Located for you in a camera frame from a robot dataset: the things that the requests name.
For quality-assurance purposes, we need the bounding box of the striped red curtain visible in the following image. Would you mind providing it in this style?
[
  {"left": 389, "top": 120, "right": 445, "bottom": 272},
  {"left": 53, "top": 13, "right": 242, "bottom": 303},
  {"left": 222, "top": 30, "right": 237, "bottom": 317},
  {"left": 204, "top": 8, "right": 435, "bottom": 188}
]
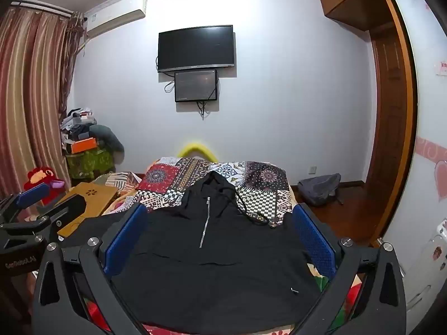
[{"left": 0, "top": 5, "right": 86, "bottom": 213}]

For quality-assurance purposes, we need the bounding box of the wooden room door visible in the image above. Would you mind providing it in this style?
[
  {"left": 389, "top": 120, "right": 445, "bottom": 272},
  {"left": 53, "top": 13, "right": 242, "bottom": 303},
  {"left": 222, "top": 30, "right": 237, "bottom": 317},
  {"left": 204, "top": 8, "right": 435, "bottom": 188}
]
[{"left": 365, "top": 31, "right": 407, "bottom": 241}]

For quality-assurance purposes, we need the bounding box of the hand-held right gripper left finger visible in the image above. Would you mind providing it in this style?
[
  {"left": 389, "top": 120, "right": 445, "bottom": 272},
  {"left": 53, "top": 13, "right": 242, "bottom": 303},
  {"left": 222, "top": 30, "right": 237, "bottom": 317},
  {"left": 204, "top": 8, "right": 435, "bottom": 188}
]
[{"left": 31, "top": 203, "right": 149, "bottom": 335}]

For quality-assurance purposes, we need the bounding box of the red plush toy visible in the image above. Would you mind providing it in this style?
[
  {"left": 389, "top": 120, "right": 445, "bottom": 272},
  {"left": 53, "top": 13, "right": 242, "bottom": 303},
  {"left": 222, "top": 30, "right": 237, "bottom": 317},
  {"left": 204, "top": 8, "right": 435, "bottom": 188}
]
[{"left": 24, "top": 167, "right": 67, "bottom": 206}]

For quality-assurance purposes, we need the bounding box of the wardrobe with white sliding door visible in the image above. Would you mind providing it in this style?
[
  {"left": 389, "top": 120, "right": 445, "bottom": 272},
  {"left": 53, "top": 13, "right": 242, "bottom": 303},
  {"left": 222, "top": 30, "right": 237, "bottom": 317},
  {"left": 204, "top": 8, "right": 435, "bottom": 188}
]
[{"left": 375, "top": 0, "right": 447, "bottom": 325}]

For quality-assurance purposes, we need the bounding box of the black monitor cable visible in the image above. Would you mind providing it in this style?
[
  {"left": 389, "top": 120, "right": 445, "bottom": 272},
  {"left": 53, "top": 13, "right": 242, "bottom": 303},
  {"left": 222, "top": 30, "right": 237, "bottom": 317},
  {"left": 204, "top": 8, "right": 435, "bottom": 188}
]
[{"left": 196, "top": 100, "right": 211, "bottom": 120}]

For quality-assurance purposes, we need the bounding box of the orange box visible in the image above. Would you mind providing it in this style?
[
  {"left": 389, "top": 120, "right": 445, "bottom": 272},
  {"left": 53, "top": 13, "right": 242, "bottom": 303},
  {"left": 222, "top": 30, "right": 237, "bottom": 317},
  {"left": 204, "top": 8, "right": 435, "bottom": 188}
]
[{"left": 66, "top": 137, "right": 98, "bottom": 154}]

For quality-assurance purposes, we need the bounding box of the grey backpack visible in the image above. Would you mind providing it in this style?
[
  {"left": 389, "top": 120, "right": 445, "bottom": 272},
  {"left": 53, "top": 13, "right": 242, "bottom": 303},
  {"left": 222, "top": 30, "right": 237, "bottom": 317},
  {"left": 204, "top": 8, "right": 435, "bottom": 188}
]
[{"left": 298, "top": 173, "right": 344, "bottom": 207}]

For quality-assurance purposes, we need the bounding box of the black wall television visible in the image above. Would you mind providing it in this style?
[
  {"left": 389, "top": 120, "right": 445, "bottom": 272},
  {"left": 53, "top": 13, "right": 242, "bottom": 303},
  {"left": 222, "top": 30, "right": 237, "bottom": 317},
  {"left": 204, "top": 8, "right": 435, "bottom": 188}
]
[{"left": 158, "top": 25, "right": 235, "bottom": 74}]

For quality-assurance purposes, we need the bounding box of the green patterned cloth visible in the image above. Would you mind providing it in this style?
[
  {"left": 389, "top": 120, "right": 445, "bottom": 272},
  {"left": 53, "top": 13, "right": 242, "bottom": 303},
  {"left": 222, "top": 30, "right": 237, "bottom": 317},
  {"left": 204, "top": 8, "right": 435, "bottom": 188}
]
[{"left": 66, "top": 148, "right": 116, "bottom": 182}]

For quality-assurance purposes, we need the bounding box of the pile of clothes and bags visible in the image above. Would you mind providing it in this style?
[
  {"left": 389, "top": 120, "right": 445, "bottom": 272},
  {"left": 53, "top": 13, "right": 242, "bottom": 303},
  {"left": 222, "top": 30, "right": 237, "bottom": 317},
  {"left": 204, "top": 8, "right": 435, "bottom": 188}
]
[{"left": 59, "top": 106, "right": 96, "bottom": 145}]

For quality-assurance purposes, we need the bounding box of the small black wall monitor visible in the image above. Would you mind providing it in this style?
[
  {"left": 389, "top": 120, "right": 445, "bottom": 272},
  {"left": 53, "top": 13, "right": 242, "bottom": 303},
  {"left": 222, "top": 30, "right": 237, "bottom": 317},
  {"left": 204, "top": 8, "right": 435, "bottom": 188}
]
[{"left": 174, "top": 70, "right": 219, "bottom": 103}]

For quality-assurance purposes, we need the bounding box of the white air conditioner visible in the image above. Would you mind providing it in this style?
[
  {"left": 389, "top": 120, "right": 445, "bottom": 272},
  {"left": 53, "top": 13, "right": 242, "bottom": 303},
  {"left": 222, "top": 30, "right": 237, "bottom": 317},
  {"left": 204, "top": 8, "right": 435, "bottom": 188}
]
[{"left": 84, "top": 0, "right": 147, "bottom": 39}]

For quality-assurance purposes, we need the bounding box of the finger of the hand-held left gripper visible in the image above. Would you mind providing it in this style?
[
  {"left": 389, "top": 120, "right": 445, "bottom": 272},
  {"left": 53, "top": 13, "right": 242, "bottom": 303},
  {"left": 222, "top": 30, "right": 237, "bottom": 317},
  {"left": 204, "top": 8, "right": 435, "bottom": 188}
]
[
  {"left": 26, "top": 195, "right": 89, "bottom": 234},
  {"left": 0, "top": 182, "right": 50, "bottom": 221}
]

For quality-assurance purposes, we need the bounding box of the wooden lap desk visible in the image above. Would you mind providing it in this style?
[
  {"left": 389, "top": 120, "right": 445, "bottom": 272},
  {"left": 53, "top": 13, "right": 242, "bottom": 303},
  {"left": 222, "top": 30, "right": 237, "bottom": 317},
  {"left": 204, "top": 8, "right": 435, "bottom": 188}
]
[{"left": 56, "top": 181, "right": 118, "bottom": 238}]

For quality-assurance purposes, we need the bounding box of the black zip hoodie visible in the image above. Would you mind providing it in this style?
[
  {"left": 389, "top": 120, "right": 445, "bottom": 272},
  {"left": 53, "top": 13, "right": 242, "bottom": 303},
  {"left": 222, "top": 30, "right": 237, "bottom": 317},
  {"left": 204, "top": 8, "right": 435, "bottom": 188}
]
[{"left": 70, "top": 172, "right": 331, "bottom": 332}]

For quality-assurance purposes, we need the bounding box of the yellow curved foam tube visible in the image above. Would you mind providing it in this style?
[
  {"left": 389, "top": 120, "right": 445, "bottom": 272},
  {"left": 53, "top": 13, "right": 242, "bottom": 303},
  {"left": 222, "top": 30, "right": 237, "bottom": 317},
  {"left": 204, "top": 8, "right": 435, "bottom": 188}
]
[{"left": 177, "top": 140, "right": 219, "bottom": 163}]

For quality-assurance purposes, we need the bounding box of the patchwork patterned quilt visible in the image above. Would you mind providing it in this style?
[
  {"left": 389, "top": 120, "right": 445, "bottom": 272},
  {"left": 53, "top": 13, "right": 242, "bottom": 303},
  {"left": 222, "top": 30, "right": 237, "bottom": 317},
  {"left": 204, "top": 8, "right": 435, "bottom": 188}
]
[{"left": 94, "top": 156, "right": 297, "bottom": 231}]

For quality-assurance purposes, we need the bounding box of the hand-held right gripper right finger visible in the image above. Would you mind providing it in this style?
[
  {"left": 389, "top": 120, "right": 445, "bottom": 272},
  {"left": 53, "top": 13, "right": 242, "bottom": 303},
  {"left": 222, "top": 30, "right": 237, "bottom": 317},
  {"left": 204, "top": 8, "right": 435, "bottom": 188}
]
[{"left": 292, "top": 203, "right": 408, "bottom": 335}]

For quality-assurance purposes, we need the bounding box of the white curtain rail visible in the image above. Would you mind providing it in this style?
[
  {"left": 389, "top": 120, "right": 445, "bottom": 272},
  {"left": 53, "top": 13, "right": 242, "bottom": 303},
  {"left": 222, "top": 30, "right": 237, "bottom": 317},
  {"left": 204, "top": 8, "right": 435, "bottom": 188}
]
[{"left": 10, "top": 1, "right": 75, "bottom": 17}]

